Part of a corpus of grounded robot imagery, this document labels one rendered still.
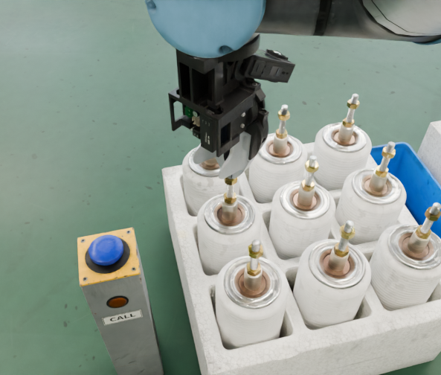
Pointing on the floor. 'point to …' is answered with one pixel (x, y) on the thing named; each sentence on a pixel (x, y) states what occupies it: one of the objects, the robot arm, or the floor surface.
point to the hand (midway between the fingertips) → (233, 164)
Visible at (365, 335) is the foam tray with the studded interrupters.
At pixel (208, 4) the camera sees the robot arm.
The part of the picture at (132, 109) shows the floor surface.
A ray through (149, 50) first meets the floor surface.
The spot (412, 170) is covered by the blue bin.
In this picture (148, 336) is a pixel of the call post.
